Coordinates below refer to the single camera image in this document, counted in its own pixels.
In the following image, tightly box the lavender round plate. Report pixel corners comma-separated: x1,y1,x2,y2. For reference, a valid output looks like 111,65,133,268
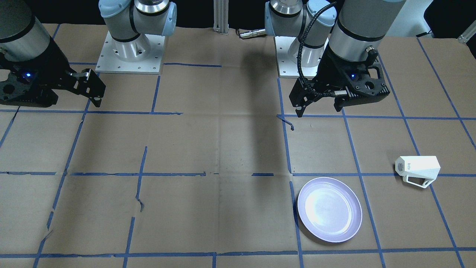
296,177,363,243

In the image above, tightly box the aluminium extrusion post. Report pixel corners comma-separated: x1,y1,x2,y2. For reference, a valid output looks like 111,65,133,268
213,0,229,35

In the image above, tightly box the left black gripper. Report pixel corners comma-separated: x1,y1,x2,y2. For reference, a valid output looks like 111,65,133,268
289,48,390,118

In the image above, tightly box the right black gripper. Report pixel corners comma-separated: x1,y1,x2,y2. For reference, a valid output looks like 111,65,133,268
0,38,106,108

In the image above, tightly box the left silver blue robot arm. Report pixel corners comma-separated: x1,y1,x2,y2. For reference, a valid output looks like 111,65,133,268
265,0,405,117

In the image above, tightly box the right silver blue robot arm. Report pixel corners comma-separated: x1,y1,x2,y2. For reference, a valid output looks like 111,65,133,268
1,0,177,108

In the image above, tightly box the white faceted cup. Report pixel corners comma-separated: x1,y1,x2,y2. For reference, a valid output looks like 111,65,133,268
395,156,441,189

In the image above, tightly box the silver cable connector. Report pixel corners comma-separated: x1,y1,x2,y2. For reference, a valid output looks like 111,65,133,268
236,29,267,39

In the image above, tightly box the metal base plate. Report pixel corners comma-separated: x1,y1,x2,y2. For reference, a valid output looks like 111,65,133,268
274,36,329,79
95,32,167,75

